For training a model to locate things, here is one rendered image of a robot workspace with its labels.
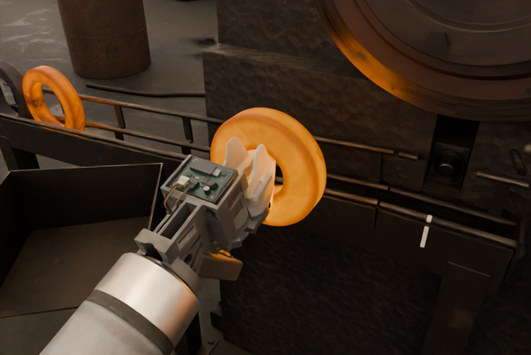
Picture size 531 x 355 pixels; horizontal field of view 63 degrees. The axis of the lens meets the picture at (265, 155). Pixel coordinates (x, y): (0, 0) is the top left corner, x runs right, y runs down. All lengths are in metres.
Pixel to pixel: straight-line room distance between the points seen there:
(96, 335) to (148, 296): 0.05
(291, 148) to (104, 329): 0.27
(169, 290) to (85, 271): 0.40
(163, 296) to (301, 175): 0.22
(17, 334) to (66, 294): 0.83
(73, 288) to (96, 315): 0.38
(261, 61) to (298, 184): 0.34
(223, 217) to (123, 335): 0.13
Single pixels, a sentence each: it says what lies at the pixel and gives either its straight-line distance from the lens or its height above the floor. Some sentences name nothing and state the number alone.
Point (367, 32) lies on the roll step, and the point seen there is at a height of 0.98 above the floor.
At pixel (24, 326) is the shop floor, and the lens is 1.60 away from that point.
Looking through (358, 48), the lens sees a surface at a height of 0.95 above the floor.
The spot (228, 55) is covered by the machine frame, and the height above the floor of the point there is 0.87.
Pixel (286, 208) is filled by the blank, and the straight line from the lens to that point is 0.55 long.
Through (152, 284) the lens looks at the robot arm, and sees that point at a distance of 0.40.
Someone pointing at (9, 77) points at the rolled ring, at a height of 0.74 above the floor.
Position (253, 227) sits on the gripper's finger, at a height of 0.82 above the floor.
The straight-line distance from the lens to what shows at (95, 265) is 0.80.
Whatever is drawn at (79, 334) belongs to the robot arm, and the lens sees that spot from 0.40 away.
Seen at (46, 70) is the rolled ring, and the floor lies 0.78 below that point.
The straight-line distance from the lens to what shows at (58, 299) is 0.77.
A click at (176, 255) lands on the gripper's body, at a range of 0.41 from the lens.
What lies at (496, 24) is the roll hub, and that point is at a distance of 0.50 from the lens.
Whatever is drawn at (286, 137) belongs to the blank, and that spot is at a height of 0.89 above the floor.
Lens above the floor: 1.12
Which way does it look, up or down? 31 degrees down
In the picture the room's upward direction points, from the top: straight up
